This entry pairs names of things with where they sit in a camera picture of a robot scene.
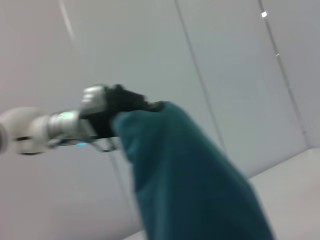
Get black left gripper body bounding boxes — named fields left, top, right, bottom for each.
left=79, top=83, right=166, bottom=138

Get blue shirt with pink print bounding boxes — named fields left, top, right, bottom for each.
left=111, top=100, right=277, bottom=240

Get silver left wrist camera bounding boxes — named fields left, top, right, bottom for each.
left=78, top=84, right=110, bottom=117

